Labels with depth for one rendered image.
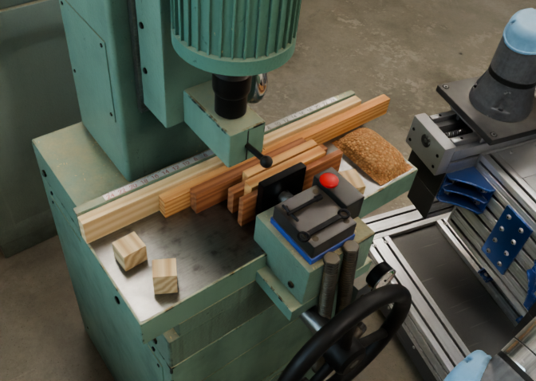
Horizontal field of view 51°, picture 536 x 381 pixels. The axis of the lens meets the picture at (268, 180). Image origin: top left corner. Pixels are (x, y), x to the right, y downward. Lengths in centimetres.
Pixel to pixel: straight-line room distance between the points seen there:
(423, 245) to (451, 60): 153
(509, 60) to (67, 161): 99
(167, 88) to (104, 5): 16
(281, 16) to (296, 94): 202
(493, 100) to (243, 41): 84
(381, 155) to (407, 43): 225
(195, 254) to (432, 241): 117
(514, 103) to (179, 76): 84
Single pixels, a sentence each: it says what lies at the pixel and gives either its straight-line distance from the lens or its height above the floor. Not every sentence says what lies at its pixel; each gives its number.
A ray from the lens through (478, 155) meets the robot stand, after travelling 152.
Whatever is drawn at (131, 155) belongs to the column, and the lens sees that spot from 112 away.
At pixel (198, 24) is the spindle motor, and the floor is 127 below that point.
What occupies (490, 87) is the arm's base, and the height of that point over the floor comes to 88.
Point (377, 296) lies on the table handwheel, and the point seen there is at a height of 95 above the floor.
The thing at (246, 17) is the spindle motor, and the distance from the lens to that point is 71.
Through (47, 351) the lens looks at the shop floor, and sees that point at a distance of 191.
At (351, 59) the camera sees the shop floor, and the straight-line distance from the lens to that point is 306.
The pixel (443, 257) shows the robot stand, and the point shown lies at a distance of 193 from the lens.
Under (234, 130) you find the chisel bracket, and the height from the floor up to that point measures 107.
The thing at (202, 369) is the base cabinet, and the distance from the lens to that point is 112.
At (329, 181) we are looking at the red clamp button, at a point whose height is 102.
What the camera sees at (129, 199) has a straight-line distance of 94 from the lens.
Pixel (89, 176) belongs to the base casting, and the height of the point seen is 80.
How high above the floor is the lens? 164
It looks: 46 degrees down
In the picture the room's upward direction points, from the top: 7 degrees clockwise
